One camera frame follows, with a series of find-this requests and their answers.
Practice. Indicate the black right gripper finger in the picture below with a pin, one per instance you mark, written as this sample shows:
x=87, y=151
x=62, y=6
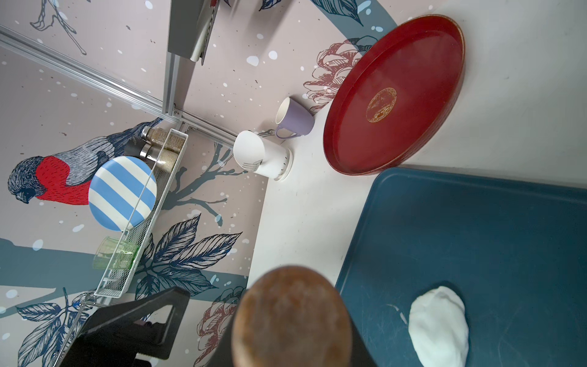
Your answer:
x=115, y=335

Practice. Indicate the wooden dough roller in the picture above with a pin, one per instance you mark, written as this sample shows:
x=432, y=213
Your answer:
x=292, y=316

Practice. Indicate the white dough piece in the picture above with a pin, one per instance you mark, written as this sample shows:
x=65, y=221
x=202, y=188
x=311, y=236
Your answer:
x=438, y=328

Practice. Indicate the teal cutting board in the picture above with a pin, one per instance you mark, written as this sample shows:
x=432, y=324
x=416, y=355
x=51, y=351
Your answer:
x=514, y=252

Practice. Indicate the green glass cup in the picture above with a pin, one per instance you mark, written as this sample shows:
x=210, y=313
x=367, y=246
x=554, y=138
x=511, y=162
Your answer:
x=115, y=254

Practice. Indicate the blue striped plate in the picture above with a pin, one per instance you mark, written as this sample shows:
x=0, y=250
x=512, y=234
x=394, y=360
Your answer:
x=123, y=193

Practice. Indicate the spice jar dark lid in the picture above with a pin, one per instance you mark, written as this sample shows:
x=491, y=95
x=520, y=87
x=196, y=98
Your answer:
x=154, y=156

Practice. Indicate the spice jar silver lid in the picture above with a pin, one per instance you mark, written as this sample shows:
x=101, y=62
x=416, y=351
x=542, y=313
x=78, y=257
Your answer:
x=161, y=138

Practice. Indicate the white cutlery holder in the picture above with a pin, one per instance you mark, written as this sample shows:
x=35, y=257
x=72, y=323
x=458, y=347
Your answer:
x=262, y=156

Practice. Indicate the purple mug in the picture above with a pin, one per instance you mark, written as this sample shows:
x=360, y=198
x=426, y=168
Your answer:
x=294, y=118

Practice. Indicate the red round tray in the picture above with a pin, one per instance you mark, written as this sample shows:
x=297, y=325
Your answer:
x=396, y=97

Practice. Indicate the clear wire wall shelf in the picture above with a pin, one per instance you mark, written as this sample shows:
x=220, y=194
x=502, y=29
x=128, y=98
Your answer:
x=114, y=283

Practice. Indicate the aluminium frame post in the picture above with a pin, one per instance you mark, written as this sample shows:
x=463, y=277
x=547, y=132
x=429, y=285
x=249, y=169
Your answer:
x=47, y=57

